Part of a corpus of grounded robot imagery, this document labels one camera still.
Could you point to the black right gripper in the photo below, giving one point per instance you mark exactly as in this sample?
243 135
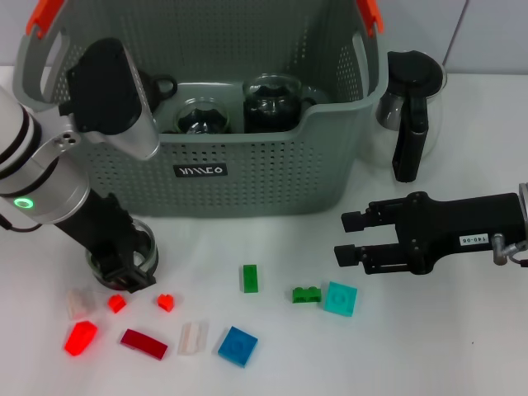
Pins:
453 227

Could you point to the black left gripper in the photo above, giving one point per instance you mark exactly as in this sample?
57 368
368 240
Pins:
107 231

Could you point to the glass jar with bricks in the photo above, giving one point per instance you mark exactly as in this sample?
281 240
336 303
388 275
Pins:
149 247

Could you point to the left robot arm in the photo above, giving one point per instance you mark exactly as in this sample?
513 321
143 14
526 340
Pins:
41 185

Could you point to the grey perforated storage basket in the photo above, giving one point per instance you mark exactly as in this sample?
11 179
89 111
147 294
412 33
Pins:
247 185

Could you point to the small red brick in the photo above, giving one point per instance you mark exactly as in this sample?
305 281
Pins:
166 303
117 304

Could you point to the clear transparent brick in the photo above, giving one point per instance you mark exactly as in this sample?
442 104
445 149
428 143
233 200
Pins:
191 338
80 304

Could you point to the dark red curved brick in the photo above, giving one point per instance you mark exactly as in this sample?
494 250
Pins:
144 344

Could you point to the teal square plate brick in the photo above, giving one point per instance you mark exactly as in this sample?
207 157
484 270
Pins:
341 299

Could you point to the green two-stud brick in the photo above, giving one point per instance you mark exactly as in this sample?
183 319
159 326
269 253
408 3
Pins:
306 295

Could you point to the green flat brick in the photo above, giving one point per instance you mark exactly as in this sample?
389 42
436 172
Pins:
249 278

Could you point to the blue square plate brick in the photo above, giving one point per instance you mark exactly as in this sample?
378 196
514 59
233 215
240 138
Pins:
237 346

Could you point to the glass coffee pot black lid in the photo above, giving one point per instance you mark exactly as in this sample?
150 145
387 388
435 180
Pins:
412 78

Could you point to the black clay teapot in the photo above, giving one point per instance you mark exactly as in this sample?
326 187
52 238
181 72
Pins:
165 86

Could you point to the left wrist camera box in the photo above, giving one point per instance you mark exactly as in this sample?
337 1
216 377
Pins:
107 90

